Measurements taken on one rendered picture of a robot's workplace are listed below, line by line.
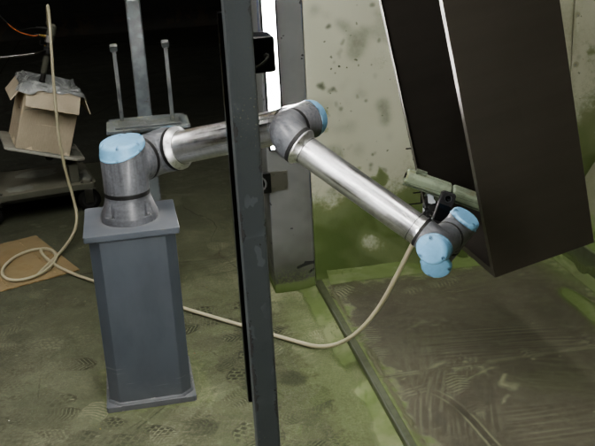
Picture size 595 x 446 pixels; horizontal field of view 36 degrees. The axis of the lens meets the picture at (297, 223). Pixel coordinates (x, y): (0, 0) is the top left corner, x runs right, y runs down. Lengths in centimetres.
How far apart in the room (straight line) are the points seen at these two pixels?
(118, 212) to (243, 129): 135
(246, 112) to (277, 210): 215
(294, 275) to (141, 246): 113
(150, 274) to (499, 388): 122
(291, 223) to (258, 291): 206
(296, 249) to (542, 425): 143
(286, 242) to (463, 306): 79
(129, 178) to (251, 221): 125
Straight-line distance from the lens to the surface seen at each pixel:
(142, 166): 303
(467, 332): 355
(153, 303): 310
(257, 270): 184
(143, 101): 390
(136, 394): 324
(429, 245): 253
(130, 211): 304
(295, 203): 388
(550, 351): 345
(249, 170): 177
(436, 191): 296
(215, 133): 297
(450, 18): 269
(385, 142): 390
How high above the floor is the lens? 164
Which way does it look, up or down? 20 degrees down
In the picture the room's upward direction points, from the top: 3 degrees counter-clockwise
